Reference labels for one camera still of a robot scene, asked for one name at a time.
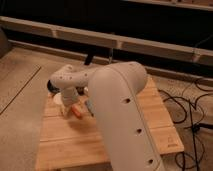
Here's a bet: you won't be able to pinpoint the wooden shelf rail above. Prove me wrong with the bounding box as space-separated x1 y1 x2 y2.
0 16 213 66

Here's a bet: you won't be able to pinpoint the orange pepper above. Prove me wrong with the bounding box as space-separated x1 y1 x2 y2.
72 107 82 119

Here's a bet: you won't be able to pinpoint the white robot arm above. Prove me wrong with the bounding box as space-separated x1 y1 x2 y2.
50 62 165 171

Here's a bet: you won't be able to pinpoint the blue grey small object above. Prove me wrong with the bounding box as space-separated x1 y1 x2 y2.
84 100 94 117

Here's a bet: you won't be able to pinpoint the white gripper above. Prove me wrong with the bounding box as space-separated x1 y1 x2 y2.
61 87 79 116

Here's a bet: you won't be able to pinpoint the black bowl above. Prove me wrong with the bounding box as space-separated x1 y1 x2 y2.
47 80 60 94

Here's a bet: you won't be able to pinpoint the black cables on floor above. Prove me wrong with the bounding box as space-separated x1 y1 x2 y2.
158 77 213 171

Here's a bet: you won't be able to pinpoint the wooden board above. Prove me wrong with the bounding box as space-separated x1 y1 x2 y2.
35 77 184 171

